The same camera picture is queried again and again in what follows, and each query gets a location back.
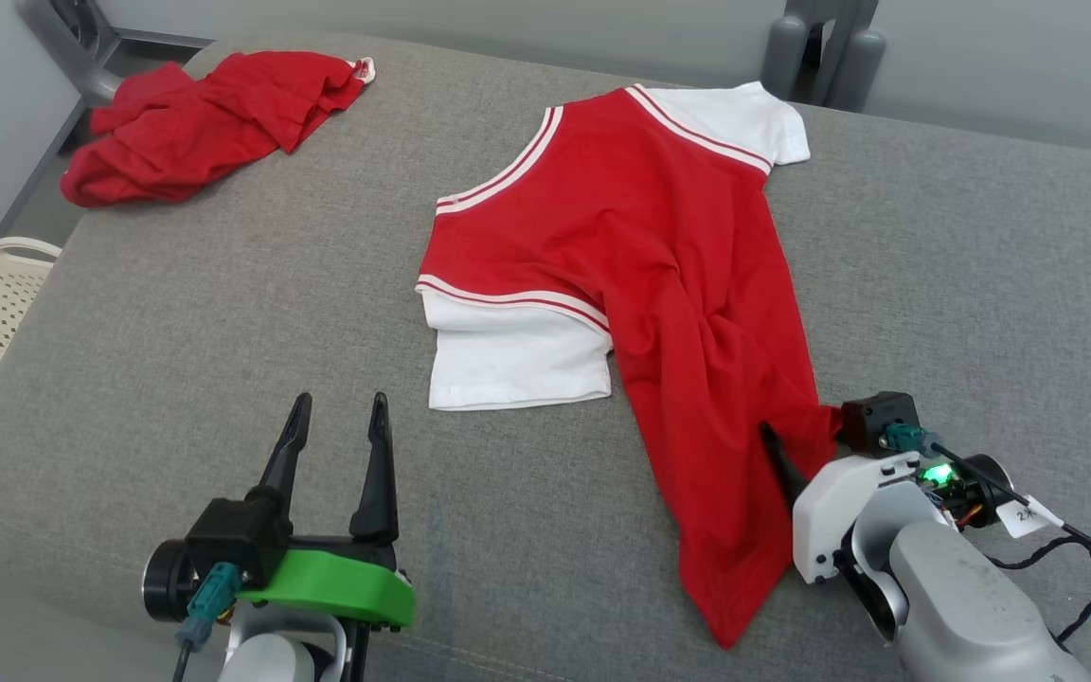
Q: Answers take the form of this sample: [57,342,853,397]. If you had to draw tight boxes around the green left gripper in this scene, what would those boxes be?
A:
[143,392,417,628]

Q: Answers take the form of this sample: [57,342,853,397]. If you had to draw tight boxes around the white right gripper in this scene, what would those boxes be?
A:
[759,422,1016,584]

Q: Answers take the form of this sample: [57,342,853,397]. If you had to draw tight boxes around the red white basketball jersey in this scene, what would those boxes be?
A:
[416,81,845,651]

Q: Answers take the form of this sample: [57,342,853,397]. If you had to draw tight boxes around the red basketball shorts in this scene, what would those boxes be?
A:
[60,51,376,207]

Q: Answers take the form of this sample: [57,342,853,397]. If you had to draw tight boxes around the right cable with teal plug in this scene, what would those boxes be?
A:
[886,424,1091,647]

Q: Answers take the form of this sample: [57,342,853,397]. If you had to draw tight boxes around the cable with teal plug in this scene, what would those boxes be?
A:
[171,564,241,682]
[886,424,1091,647]

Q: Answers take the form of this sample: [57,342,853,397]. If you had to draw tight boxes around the left cable with teal plug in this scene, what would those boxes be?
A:
[171,564,241,682]

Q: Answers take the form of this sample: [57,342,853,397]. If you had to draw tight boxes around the white cable label tag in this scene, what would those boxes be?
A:
[995,494,1065,539]

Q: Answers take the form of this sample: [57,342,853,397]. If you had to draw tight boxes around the grey metal partition post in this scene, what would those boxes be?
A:
[761,0,887,113]

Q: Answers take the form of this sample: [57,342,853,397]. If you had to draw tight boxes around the grey metal floor frame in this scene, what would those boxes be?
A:
[20,0,215,105]

